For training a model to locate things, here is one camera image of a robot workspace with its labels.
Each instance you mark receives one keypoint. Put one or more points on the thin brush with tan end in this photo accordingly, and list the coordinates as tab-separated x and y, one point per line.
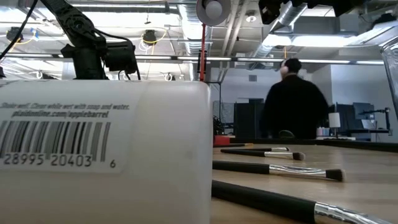
233	145

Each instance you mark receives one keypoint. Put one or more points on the white cylindrical lamp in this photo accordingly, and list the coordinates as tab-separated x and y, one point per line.
334	119

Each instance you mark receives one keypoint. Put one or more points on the round ceiling fixture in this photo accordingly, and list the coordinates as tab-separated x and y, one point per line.
251	17

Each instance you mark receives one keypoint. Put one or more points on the clear plastic bin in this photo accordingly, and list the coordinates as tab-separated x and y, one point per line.
392	62

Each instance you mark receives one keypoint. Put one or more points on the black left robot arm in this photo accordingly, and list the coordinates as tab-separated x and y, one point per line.
77	25

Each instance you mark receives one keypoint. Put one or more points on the white paint bottle with barcode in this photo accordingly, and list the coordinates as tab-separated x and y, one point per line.
155	140

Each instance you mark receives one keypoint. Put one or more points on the black partition screens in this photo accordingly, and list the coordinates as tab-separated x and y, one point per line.
245	121

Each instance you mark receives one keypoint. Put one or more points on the black paint brush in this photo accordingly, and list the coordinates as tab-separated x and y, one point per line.
264	200
242	167
248	152

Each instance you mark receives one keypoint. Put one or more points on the person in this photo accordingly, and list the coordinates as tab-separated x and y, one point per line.
292	105

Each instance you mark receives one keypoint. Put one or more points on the silver ventilation duct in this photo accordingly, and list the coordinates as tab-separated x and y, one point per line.
290	15

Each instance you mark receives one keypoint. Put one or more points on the long linear light bar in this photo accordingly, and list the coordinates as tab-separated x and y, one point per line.
161	57

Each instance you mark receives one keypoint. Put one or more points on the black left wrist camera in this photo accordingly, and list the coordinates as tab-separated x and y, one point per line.
121	57

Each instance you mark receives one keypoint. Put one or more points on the red desk lamp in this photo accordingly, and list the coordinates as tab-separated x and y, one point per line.
202	46

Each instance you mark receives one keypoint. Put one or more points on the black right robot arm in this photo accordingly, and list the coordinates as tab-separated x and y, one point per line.
349	6

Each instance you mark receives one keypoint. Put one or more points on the thin black liner brush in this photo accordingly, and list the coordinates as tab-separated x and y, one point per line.
281	149

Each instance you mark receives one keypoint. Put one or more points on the black table frame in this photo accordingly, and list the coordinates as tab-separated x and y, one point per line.
367	145

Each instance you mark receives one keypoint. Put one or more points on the grey-blue monitor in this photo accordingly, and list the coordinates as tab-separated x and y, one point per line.
363	109

